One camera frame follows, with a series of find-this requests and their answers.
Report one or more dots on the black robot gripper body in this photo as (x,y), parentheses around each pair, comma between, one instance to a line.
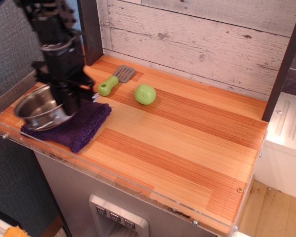
(63,65)

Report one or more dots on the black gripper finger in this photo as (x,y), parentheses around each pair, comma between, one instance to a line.
(58,93)
(70,101)

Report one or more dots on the stainless steel pot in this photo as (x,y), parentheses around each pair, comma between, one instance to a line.
(40,111)

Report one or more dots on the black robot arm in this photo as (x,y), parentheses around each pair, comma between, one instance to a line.
(51,20)

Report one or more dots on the purple cloth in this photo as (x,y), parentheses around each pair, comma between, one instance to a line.
(77,132)

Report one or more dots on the green toy apple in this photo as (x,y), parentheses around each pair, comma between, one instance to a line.
(145,94)

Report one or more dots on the grey toy fridge cabinet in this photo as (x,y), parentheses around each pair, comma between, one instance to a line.
(72,190)

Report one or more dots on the silver dispenser panel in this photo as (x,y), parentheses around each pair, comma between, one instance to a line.
(116,218)

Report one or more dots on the yellow object at corner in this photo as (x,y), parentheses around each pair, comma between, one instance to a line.
(15,232)

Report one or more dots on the white toy sink unit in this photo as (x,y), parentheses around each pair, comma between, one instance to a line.
(276,164)

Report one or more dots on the green handled grey spatula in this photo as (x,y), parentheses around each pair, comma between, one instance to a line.
(122,75)

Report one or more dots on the clear acrylic guard rail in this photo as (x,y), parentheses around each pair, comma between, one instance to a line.
(191,152)

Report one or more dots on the dark left shelf post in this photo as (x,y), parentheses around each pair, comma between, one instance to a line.
(90,25)

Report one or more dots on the dark shelf post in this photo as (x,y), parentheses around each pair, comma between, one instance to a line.
(281,76)
(90,25)

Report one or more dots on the dark right shelf post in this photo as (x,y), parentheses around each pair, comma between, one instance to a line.
(281,76)

